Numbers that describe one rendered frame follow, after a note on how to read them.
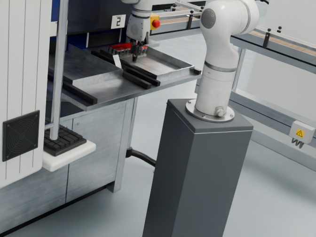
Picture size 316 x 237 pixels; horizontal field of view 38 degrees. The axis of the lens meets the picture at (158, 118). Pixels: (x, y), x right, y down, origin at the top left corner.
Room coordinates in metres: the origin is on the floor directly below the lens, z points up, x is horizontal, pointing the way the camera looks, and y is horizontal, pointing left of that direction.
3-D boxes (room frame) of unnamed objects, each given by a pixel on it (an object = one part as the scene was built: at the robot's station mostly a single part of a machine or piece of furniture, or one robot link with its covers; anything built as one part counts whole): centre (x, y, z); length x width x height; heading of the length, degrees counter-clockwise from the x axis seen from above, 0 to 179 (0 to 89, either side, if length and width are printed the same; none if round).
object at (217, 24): (1.57, -0.17, 1.16); 0.19 x 0.12 x 0.24; 135
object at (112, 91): (1.82, 0.23, 0.87); 0.70 x 0.48 x 0.02; 143
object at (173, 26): (2.59, 0.07, 0.92); 0.69 x 0.15 x 0.16; 143
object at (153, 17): (2.27, 0.13, 1.00); 0.08 x 0.07 x 0.07; 53
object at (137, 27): (1.94, 0.15, 1.05); 0.10 x 0.07 x 0.11; 53
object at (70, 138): (1.33, 0.42, 0.82); 0.40 x 0.14 x 0.02; 60
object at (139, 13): (1.94, 0.15, 1.11); 0.09 x 0.08 x 0.03; 53
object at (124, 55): (2.00, 0.18, 0.90); 0.18 x 0.02 x 0.05; 143
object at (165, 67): (1.94, 0.09, 0.90); 0.34 x 0.26 x 0.04; 53
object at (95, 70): (1.73, 0.39, 0.90); 0.34 x 0.26 x 0.04; 53
